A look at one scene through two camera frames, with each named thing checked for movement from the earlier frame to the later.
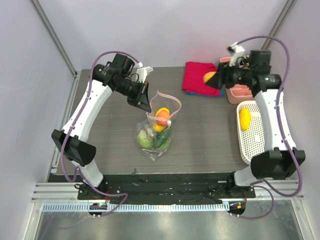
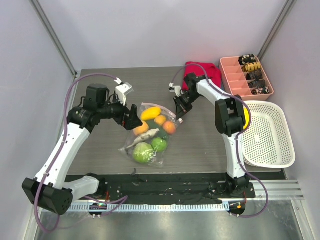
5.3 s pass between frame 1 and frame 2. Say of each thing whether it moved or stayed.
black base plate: stayed
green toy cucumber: moved
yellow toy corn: stayed
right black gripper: moved
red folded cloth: stayed
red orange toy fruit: moved
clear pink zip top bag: moved
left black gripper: moved
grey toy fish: moved
